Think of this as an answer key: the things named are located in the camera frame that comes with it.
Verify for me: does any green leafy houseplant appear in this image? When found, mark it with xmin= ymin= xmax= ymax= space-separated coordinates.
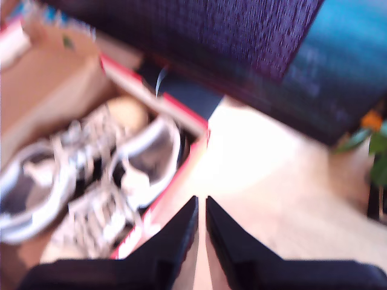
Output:
xmin=334 ymin=120 xmax=387 ymax=190

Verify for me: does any wide black computer monitor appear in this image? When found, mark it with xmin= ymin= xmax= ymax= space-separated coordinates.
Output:
xmin=39 ymin=0 xmax=387 ymax=147

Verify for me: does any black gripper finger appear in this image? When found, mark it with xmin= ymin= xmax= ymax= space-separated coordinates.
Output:
xmin=126 ymin=195 xmax=200 ymax=290
xmin=205 ymin=195 xmax=284 ymax=290

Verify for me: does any red cardboard shoebox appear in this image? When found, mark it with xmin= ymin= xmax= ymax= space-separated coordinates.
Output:
xmin=0 ymin=18 xmax=212 ymax=261

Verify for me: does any white black-striped sneaker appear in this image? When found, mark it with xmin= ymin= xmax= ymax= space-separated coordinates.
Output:
xmin=0 ymin=116 xmax=122 ymax=246
xmin=51 ymin=116 xmax=186 ymax=260

